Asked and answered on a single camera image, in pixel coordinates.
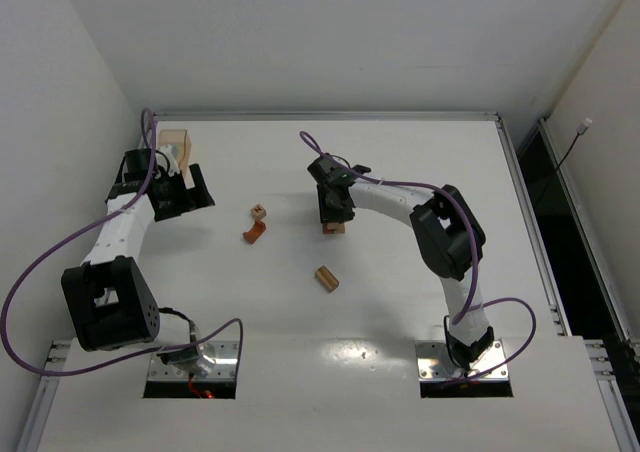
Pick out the transparent orange plastic box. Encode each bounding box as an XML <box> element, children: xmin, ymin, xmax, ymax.
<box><xmin>158</xmin><ymin>129</ymin><xmax>193</xmax><ymax>186</ymax></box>

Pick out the ribbed light wooden block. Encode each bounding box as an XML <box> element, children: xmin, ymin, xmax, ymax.
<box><xmin>314</xmin><ymin>266</ymin><xmax>340</xmax><ymax>293</ymax></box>

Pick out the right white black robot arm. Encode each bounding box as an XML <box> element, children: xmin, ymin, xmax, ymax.
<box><xmin>307</xmin><ymin>156</ymin><xmax>494</xmax><ymax>371</ymax></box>

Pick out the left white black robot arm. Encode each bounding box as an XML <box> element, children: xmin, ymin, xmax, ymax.
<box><xmin>61</xmin><ymin>145</ymin><xmax>215</xmax><ymax>352</ymax></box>

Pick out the reddish wooden arch block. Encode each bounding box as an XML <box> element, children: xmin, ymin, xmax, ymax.
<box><xmin>243</xmin><ymin>220</ymin><xmax>266</xmax><ymax>244</ymax></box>

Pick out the wooden letter N cube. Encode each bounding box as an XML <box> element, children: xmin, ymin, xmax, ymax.
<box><xmin>251</xmin><ymin>204</ymin><xmax>267</xmax><ymax>221</ymax></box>

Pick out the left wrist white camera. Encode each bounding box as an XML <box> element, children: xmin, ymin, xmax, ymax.
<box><xmin>155</xmin><ymin>144</ymin><xmax>181</xmax><ymax>177</ymax></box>

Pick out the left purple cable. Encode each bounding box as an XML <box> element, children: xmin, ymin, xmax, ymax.
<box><xmin>0</xmin><ymin>106</ymin><xmax>245</xmax><ymax>377</ymax></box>

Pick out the aluminium table frame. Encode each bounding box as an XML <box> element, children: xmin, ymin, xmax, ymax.
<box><xmin>34</xmin><ymin>113</ymin><xmax>639</xmax><ymax>451</ymax></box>

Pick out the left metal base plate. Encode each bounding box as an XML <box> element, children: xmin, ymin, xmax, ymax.
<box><xmin>147</xmin><ymin>340</ymin><xmax>240</xmax><ymax>383</ymax></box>

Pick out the metal base plate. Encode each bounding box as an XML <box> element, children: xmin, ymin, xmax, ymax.
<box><xmin>414</xmin><ymin>340</ymin><xmax>511</xmax><ymax>385</ymax></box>
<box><xmin>147</xmin><ymin>340</ymin><xmax>240</xmax><ymax>383</ymax></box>

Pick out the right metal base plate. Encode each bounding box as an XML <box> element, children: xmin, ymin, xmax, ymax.
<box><xmin>414</xmin><ymin>340</ymin><xmax>511</xmax><ymax>385</ymax></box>

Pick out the black cable white plug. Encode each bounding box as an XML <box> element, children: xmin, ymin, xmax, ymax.
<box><xmin>533</xmin><ymin>117</ymin><xmax>593</xmax><ymax>209</ymax></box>

